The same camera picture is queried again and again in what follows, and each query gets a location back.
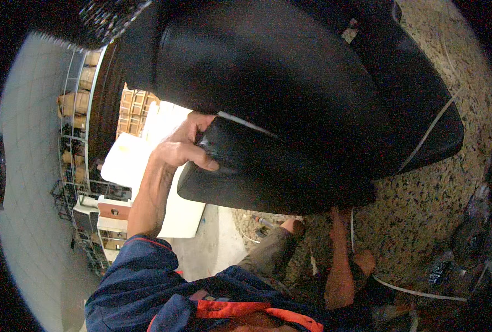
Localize person's left hand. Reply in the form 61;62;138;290
151;112;221;172

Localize large black rubber tube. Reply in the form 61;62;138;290
117;0;465;216

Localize stack of wooden crates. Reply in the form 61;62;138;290
116;82;162;140

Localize white and brown machine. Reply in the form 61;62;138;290
72;194;133;263

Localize metal hand tool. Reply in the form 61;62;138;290
253;214;278;231

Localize person's legs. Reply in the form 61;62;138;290
237;218;396;318

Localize person's body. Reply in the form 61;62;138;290
84;234;326;332

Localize black treaded tyre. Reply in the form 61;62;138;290
34;0;155;167

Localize heap of dark rubber parts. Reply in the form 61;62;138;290
426;145;492;299

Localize wire rack with wooden items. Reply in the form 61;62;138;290
56;49;106;196

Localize black wire crate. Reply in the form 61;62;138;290
50;179;78;221

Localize white cord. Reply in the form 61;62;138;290
350;207;468;302

